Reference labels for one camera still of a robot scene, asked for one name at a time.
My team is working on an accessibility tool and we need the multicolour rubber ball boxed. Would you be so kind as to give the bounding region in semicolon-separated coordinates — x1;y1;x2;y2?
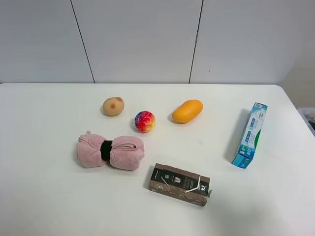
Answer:
134;111;156;133

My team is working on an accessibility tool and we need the yellow mango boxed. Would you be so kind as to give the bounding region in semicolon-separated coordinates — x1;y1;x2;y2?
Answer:
172;99;203;123

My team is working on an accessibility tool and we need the brown potato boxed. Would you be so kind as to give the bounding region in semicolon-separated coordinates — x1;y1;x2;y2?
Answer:
102;97;125;116

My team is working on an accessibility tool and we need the rolled pink towel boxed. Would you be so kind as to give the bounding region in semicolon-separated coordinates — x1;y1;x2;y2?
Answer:
77;131;145;171

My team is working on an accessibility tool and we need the black band on towel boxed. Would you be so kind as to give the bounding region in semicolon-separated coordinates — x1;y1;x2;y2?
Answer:
100;140;112;162

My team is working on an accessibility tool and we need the brown drink carton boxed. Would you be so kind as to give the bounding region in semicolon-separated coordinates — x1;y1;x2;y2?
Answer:
148;163;212;207

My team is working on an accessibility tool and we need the blue green toothpaste box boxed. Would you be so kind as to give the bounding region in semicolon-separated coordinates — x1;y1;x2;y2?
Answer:
232;102;268;169

